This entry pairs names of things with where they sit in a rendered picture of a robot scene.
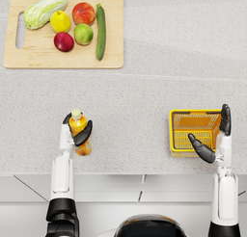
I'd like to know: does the lemon tea bottle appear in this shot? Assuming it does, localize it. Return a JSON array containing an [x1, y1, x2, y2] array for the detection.
[[69, 108, 93, 157]]

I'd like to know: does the yellow slatted basket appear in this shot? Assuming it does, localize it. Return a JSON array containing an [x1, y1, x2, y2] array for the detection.
[[169, 109, 224, 158]]

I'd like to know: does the yellow lemon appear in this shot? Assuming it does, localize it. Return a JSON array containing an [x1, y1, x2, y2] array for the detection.
[[49, 10, 72, 34]]

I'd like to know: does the wooden cutting board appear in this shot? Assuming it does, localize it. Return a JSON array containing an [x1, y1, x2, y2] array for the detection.
[[3, 0, 124, 69]]

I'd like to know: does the dark red apple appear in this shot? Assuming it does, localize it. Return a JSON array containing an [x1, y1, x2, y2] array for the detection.
[[53, 32, 75, 53]]

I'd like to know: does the green apple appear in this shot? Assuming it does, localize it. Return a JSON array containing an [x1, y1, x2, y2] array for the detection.
[[73, 23, 95, 46]]

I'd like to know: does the dark round robot body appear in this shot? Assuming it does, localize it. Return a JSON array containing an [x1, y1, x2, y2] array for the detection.
[[113, 214, 188, 237]]

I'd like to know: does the green cucumber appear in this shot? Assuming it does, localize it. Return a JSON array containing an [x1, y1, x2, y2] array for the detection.
[[95, 3, 107, 62]]

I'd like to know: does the napa cabbage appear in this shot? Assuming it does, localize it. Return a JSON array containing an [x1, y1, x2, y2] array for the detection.
[[23, 0, 69, 31]]

